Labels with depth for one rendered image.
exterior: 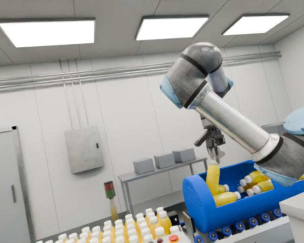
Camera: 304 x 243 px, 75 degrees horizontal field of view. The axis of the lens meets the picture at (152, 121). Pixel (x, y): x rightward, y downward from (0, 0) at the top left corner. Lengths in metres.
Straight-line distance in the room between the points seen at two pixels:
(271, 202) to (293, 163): 0.54
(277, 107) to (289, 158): 5.86
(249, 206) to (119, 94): 3.67
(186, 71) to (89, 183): 3.78
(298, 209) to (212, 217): 0.37
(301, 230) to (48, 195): 3.96
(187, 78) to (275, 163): 0.37
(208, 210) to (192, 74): 0.65
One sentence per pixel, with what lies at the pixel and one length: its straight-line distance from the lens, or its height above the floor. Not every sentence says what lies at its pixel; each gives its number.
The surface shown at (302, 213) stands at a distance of 0.89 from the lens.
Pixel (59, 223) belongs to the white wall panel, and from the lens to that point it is 4.44.
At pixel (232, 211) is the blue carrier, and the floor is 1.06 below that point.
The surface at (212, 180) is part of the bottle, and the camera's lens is 1.15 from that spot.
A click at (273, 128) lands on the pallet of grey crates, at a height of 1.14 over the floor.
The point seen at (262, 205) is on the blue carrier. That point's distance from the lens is 1.21.
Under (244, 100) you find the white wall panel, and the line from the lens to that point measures 5.82.
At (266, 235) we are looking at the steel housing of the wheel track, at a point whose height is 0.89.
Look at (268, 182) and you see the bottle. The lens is 1.29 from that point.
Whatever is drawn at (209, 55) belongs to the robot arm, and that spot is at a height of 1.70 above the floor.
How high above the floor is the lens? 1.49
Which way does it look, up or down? 4 degrees up
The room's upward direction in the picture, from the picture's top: 12 degrees counter-clockwise
